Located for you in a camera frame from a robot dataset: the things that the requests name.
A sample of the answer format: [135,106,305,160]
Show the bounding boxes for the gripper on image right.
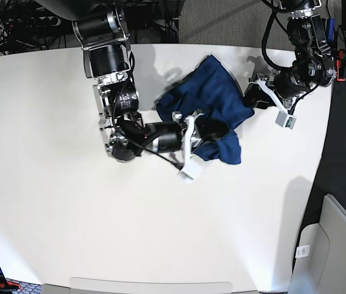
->
[243,72,307,115]

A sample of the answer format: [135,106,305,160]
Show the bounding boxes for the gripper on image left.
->
[171,111,230,168]

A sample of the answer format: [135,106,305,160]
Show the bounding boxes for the blue long-sleeve shirt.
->
[156,55,254,165]

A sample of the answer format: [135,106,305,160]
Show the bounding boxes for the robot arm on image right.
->
[243,1,336,115]

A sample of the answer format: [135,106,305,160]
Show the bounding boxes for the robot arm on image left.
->
[39,1,228,162]

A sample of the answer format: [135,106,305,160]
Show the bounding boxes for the red clamp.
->
[336,49,346,81]

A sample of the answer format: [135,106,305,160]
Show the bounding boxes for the beige plastic bin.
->
[288,194,346,293]

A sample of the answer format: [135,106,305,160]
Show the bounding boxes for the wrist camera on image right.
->
[276,111,297,129]

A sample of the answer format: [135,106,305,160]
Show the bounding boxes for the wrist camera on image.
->
[276,111,297,129]
[178,160,202,183]

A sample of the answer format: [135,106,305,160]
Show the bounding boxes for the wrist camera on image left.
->
[178,160,202,183]

